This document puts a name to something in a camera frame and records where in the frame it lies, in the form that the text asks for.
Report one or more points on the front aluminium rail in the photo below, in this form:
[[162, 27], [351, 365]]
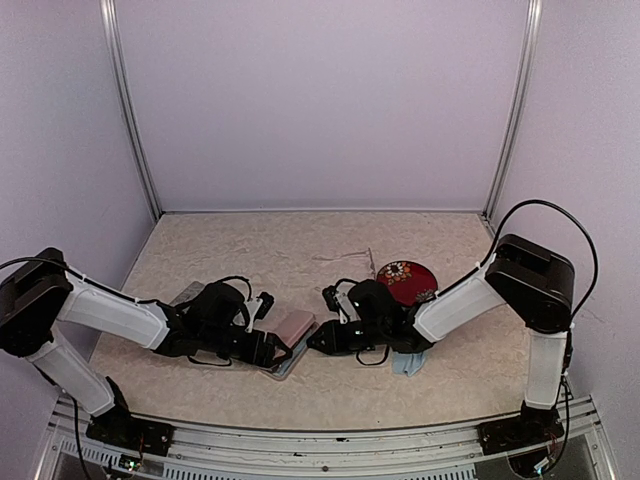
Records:
[[207, 451]]

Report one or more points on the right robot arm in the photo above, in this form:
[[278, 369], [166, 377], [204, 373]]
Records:
[[404, 310]]

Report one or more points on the aluminium frame post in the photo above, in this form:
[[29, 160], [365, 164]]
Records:
[[525, 66], [109, 17]]

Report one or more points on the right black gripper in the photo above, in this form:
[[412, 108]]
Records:
[[333, 343]]

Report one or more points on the grey glasses case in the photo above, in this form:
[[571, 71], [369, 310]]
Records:
[[188, 293]]

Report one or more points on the left aluminium frame post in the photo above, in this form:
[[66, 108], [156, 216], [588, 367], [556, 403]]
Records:
[[109, 17]]

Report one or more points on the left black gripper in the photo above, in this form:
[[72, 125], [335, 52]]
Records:
[[263, 357]]

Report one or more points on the small blue cleaning cloth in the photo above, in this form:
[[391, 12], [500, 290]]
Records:
[[408, 364]]

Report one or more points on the clear pink glasses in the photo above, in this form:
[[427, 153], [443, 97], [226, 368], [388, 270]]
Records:
[[354, 265]]

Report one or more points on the right aluminium frame post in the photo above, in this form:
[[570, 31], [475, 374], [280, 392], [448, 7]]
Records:
[[525, 66]]

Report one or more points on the pink glasses case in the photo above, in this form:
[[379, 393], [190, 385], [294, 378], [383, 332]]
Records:
[[293, 330]]

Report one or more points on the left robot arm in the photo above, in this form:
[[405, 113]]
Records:
[[44, 291]]

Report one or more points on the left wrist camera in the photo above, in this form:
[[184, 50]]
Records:
[[258, 308]]

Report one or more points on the red floral plate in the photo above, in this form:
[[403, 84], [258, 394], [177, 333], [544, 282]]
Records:
[[409, 282]]

